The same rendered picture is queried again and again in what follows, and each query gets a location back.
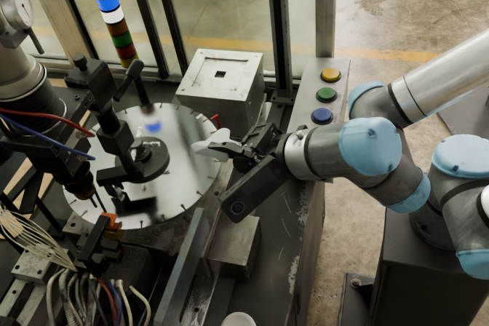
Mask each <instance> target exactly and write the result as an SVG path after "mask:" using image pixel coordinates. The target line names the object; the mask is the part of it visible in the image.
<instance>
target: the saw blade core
mask: <svg viewBox="0 0 489 326"><path fill-rule="evenodd" d="M161 105H162V107H161ZM178 106H179V105H177V104H171V103H163V104H161V103H150V104H145V105H144V109H143V105H140V106H135V107H131V108H128V109H125V110H126V112H127V114H125V111H124V110H123V111H120V112H118V113H116V115H117V117H118V119H123V120H126V121H127V123H128V125H129V127H130V130H131V132H132V135H133V137H134V138H135V137H136V135H137V132H138V128H139V126H142V127H143V133H142V135H141V137H143V136H151V137H155V138H159V139H161V140H163V141H164V142H165V144H166V145H167V148H168V151H169V155H170V156H169V160H168V163H167V165H166V166H165V168H164V169H163V170H162V171H161V172H160V173H159V174H157V175H155V176H153V177H152V178H149V179H147V180H140V181H132V180H131V181H127V182H123V183H122V185H123V186H124V190H122V192H121V193H120V195H119V197H118V198H115V197H112V196H109V195H108V193H107V192H106V190H105V188H104V187H103V186H102V187H99V185H98V184H97V182H96V172H97V170H101V169H106V168H110V167H115V164H114V160H115V155H113V154H108V153H106V152H105V151H104V150H103V147H102V146H101V144H100V141H99V140H98V137H97V135H96V134H95V133H96V132H97V130H98V129H99V128H100V125H99V124H96V125H95V126H94V127H93V128H92V130H91V129H90V130H89V131H90V132H92V133H94V134H95V137H94V138H88V141H89V142H90V144H91V148H90V150H89V151H88V153H87V154H89V155H91V156H94V157H95V158H96V160H95V161H92V160H89V161H90V172H91V173H92V174H93V176H94V180H93V183H94V184H95V187H96V191H97V193H98V195H99V197H100V199H101V201H102V203H103V205H104V207H105V209H106V210H107V212H109V213H113V214H117V218H116V220H115V222H114V224H113V226H112V227H110V226H109V229H115V230H118V229H119V230H133V229H139V228H141V223H140V222H141V221H143V228H147V227H150V226H155V225H157V224H160V223H163V222H164V220H163V218H162V215H164V219H165V221H168V220H170V219H172V218H174V217H176V216H178V215H179V214H181V213H183V212H185V210H184V209H183V208H182V207H181V205H183V206H184V207H185V209H186V210H187V209H188V208H190V207H191V206H193V205H194V204H195V203H196V202H198V201H199V200H200V199H201V198H202V195H204V194H205V193H206V192H207V191H208V189H209V188H210V186H211V185H212V184H213V182H214V180H215V179H216V177H217V174H218V172H219V169H220V165H221V162H220V161H219V160H218V159H216V158H214V157H207V156H205V155H202V154H196V153H195V151H194V150H193V148H192V147H191V145H192V144H194V143H196V142H199V141H206V140H207V139H208V138H210V137H211V136H212V135H213V134H215V132H217V130H216V128H215V126H214V125H213V124H212V122H211V121H210V120H207V117H205V116H204V115H202V116H200V117H199V118H198V119H197V118H196V117H198V115H200V114H201V113H199V112H198V111H195V110H194V109H192V108H188V107H185V106H181V105H180V106H179V107H178ZM160 107H161V108H160ZM177 108H178V110H176V109H177ZM192 113H193V114H192ZM190 114H192V115H190ZM202 122H204V123H202ZM93 130H94V131H95V130H96V132H94V131H93ZM212 132H213V134H210V133H212ZM214 161H217V162H214ZM208 177H211V178H208ZM212 178H214V179H212ZM63 189H64V190H63V191H64V194H65V197H66V199H67V201H68V203H69V205H70V206H71V208H72V209H73V211H74V212H75V213H76V214H77V215H79V216H80V217H82V218H83V219H85V220H86V221H88V222H89V223H92V224H94V225H95V223H96V221H97V219H98V217H99V215H101V213H102V212H103V209H102V207H101V206H100V203H99V202H98V199H97V197H96V196H95V194H94V195H93V197H92V198H93V199H94V201H95V203H96V205H97V206H98V207H97V208H95V207H94V205H93V204H92V202H91V201H90V199H88V200H80V199H77V198H76V197H75V196H74V195H73V194H71V193H68V192H67V191H66V189H65V187H64V185H63ZM197 192H199V193H200V194H202V195H200V194H197ZM75 200H76V202H74V201H75ZM72 202H73V203H72ZM71 203H72V204H71ZM86 211H87V213H85V212H86ZM120 223H122V224H121V225H120V228H119V224H120Z"/></svg>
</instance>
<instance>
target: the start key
mask: <svg viewBox="0 0 489 326"><path fill-rule="evenodd" d="M318 97H319V99H321V100H326V101H328V100H332V99H334V98H335V90H334V89H333V88H331V87H323V88H321V89H320V90H319V91H318Z"/></svg>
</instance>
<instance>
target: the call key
mask: <svg viewBox="0 0 489 326"><path fill-rule="evenodd" d="M322 77H323V78H324V79H326V80H328V81H333V80H336V79H338V77H339V71H338V70H337V69H336V68H326V69H325V70H324V71H323V73H322Z"/></svg>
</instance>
